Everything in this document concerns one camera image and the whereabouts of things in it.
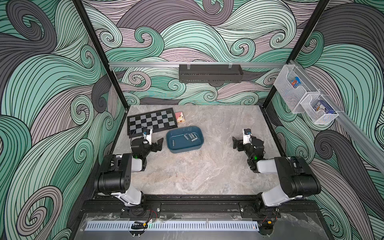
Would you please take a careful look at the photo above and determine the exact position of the teal plastic storage box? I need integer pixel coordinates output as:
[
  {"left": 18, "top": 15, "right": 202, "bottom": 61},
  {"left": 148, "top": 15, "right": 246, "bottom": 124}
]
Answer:
[{"left": 166, "top": 126, "right": 205, "bottom": 154}]

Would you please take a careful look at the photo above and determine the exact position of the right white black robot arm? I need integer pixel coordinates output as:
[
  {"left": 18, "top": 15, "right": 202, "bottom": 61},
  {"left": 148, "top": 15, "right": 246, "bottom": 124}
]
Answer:
[{"left": 232, "top": 134, "right": 322, "bottom": 207}]

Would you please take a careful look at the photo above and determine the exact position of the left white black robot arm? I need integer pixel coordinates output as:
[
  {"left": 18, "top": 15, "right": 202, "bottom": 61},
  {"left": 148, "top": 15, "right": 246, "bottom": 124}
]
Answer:
[{"left": 94, "top": 137, "right": 164, "bottom": 207}]

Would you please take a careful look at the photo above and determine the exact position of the black grey chessboard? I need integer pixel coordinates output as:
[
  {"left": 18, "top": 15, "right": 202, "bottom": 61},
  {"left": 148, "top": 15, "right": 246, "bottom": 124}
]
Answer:
[{"left": 127, "top": 108, "right": 178, "bottom": 138}]

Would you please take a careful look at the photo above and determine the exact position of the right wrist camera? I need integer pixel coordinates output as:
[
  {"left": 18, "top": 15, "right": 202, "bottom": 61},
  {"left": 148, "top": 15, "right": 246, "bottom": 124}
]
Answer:
[{"left": 243, "top": 129, "right": 252, "bottom": 145}]

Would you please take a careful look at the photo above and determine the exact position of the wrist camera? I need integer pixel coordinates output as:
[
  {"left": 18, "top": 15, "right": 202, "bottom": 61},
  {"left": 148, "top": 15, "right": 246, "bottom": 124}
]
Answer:
[
  {"left": 243, "top": 129, "right": 252, "bottom": 145},
  {"left": 142, "top": 128, "right": 153, "bottom": 145}
]

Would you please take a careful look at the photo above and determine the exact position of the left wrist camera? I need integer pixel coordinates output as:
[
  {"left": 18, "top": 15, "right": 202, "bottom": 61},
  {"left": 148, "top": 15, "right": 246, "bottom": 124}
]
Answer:
[{"left": 142, "top": 128, "right": 153, "bottom": 145}]

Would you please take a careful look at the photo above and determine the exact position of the black base frame rail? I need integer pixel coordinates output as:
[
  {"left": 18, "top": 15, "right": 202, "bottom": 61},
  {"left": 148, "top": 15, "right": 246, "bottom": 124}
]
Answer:
[{"left": 80, "top": 194, "right": 320, "bottom": 218}]

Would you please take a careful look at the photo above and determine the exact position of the clear wall bin far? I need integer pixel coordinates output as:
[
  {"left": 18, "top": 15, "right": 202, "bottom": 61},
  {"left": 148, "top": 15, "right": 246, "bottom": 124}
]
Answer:
[{"left": 274, "top": 65, "right": 309, "bottom": 114}]

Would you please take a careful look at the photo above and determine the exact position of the clear wall bin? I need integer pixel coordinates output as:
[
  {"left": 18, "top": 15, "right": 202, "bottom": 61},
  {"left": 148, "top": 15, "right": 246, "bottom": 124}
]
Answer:
[
  {"left": 274, "top": 65, "right": 309, "bottom": 114},
  {"left": 301, "top": 92, "right": 339, "bottom": 125}
]

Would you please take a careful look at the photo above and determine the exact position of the clear wall bin near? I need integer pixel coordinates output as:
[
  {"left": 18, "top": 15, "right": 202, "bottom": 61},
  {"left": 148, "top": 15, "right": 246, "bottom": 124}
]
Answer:
[{"left": 301, "top": 92, "right": 339, "bottom": 125}]

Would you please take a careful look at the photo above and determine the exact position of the black wall-mounted tray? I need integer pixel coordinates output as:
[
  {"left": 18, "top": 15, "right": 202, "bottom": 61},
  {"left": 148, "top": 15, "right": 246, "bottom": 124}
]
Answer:
[{"left": 179, "top": 64, "right": 244, "bottom": 87}]

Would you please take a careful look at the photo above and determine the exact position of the aluminium rail back wall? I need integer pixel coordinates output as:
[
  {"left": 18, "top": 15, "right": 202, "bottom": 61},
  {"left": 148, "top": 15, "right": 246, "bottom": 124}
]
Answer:
[{"left": 109, "top": 62, "right": 285, "bottom": 69}]

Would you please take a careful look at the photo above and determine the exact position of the aluminium rail wall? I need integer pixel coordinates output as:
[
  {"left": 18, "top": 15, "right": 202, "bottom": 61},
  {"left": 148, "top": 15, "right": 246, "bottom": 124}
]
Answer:
[
  {"left": 289, "top": 60, "right": 384, "bottom": 173},
  {"left": 109, "top": 62, "right": 285, "bottom": 69}
]

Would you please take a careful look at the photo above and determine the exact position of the white slotted cable duct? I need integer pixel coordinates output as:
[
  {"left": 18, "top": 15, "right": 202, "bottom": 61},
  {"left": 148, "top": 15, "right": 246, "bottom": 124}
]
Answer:
[{"left": 85, "top": 220, "right": 259, "bottom": 232}]

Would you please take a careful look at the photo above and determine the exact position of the aluminium rail right wall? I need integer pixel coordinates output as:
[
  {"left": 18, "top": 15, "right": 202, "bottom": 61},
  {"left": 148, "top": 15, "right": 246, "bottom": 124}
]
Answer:
[{"left": 289, "top": 60, "right": 384, "bottom": 173}]

